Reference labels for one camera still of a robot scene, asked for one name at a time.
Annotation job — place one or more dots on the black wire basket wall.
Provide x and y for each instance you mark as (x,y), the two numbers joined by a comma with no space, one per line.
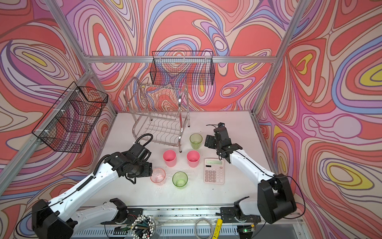
(182,67)
(74,121)

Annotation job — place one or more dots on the clear pink cup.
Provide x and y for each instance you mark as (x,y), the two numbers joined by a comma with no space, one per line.
(158,176)

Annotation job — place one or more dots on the yellow marker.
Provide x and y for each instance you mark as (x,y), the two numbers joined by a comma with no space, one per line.
(217,229)

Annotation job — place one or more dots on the pink calculator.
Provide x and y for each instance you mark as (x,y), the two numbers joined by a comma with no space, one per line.
(214,171)

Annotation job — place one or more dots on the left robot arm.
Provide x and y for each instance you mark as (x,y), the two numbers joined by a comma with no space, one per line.
(60,218)

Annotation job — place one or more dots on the black wire basket left wall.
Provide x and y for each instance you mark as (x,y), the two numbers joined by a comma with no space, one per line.
(74,121)

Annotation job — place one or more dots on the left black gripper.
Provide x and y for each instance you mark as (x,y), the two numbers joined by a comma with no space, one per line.
(148,168)

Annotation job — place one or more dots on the steel two-tier dish rack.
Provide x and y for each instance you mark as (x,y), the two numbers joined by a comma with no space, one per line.
(161,113)

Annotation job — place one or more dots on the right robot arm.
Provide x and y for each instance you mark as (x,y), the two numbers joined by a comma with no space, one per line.
(275,199)

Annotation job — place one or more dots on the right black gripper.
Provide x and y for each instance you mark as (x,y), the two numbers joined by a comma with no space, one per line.
(209,141)

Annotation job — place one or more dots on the black wire basket back wall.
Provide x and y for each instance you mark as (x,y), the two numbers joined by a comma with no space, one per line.
(182,67)

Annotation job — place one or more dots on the green translucent cup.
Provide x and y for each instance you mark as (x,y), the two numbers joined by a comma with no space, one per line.
(180,179)
(196,140)

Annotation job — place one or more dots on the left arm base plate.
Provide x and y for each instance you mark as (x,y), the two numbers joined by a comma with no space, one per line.
(125,217)

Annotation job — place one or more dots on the opaque pink cup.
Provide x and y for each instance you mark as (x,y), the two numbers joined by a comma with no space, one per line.
(170,158)
(193,158)

